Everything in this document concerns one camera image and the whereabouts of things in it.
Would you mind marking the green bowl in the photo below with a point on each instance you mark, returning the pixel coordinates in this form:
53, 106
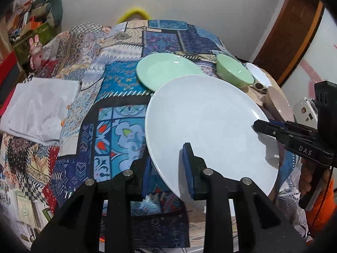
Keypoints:
231, 71

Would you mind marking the red box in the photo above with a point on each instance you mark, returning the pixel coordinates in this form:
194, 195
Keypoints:
6, 60

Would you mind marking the dark green plush cushion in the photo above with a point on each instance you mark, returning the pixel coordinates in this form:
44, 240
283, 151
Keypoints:
54, 8

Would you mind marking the red and black boxes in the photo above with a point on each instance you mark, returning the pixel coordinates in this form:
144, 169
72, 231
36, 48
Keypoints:
10, 84

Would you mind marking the person's right hand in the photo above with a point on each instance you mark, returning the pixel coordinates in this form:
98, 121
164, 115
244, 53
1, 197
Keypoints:
305, 181

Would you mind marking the green box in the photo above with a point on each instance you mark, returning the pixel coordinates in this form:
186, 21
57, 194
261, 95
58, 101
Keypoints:
26, 43

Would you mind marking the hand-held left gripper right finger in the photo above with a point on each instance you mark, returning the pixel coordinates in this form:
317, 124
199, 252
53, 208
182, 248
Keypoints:
187, 168

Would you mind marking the white spotted bowl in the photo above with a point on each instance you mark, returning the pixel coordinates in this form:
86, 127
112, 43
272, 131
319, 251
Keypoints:
259, 75

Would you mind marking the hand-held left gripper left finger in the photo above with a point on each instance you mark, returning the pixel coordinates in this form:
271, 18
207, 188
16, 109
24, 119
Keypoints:
147, 174

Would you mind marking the patchwork printed blanket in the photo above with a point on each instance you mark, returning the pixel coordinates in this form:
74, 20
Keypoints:
118, 71

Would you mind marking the large white plate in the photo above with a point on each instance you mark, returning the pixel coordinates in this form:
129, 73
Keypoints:
210, 116

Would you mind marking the white cloth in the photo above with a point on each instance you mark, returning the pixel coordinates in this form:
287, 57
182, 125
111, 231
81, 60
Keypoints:
39, 105

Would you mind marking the pink bunny toy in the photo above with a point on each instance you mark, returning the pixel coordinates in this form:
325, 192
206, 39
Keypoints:
35, 48

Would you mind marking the pile of assorted boxes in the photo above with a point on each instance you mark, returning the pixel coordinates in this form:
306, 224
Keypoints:
23, 15

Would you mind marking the wooden door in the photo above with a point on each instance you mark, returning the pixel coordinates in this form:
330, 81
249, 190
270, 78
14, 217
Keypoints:
287, 37

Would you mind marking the green plate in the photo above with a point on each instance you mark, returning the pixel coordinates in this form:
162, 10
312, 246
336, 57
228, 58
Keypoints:
163, 68

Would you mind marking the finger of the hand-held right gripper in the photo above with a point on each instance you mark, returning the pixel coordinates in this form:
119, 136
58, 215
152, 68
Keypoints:
297, 126
266, 129

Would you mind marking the white plastic appliance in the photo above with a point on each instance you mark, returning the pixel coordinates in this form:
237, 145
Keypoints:
305, 109

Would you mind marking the pink bowl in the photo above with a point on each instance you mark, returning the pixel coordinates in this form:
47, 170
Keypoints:
280, 105

